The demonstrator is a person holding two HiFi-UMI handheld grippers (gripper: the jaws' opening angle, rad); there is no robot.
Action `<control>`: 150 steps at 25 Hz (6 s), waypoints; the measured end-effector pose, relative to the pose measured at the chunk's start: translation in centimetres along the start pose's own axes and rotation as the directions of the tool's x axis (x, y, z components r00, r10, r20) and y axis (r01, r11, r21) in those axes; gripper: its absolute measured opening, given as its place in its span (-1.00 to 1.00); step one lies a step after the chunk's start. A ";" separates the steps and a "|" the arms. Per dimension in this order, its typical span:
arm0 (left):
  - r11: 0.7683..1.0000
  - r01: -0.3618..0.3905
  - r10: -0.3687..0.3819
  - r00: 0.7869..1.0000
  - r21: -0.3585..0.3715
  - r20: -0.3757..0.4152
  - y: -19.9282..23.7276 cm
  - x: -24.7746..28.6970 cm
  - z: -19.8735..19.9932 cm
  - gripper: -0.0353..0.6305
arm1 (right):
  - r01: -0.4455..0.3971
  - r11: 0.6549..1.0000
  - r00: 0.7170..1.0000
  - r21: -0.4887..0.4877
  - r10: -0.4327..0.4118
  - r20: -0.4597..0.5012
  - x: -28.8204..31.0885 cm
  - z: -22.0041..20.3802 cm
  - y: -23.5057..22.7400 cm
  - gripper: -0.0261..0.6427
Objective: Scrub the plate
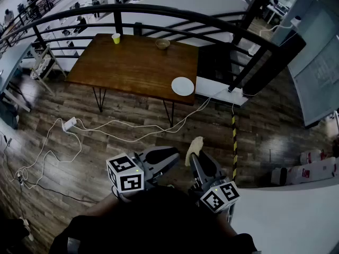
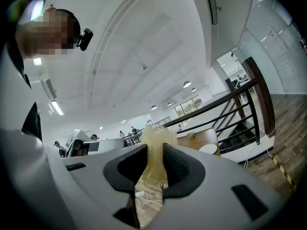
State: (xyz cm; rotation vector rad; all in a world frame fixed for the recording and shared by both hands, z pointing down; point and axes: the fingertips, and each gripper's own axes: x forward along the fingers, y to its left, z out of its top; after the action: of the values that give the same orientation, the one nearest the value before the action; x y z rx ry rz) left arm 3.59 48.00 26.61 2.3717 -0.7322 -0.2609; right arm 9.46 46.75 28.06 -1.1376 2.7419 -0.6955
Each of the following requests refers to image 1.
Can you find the yellow paper cup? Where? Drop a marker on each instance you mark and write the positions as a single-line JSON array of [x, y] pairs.
[[116, 39]]

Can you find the small white bag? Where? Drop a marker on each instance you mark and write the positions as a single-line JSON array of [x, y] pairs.
[[311, 157]]

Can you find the yellow black hazard strip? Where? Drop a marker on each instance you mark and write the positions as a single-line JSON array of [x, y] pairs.
[[234, 141]]

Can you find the beige bowl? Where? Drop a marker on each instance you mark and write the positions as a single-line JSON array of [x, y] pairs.
[[162, 44]]

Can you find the white desk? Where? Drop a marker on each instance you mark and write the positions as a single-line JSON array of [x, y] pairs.
[[13, 59]]

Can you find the white power strip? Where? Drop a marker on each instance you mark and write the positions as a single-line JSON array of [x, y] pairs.
[[69, 123]]

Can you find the light wooden frame chair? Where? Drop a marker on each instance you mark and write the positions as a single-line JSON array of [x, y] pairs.
[[42, 67]]

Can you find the white railing base ledge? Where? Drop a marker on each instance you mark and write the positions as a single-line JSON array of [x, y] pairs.
[[225, 95]]

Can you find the dark wide pillar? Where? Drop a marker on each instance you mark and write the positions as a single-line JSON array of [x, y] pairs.
[[275, 62]]

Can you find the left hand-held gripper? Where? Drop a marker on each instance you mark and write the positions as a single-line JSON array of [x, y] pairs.
[[124, 173]]

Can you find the brown wooden table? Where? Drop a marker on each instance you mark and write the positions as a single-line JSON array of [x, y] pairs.
[[132, 67]]

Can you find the glass board panel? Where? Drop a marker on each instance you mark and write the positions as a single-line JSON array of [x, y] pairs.
[[317, 73]]

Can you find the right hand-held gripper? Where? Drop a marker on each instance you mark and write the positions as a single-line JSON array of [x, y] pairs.
[[219, 196]]

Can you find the white security camera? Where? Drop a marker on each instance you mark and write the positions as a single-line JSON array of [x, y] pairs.
[[296, 20]]

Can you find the person's right forearm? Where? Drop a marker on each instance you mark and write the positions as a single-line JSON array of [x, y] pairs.
[[230, 226]]

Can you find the person's dark clothing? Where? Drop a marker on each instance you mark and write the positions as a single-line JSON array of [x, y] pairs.
[[159, 221]]

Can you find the person's left forearm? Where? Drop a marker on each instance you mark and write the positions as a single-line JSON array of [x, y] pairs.
[[106, 205]]

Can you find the large white bag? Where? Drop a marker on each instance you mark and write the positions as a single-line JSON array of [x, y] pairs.
[[315, 171]]

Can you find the white round plate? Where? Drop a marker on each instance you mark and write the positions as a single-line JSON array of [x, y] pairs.
[[182, 86]]

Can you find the yellow sponge cloth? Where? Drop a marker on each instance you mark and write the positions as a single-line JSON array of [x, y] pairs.
[[194, 145]]

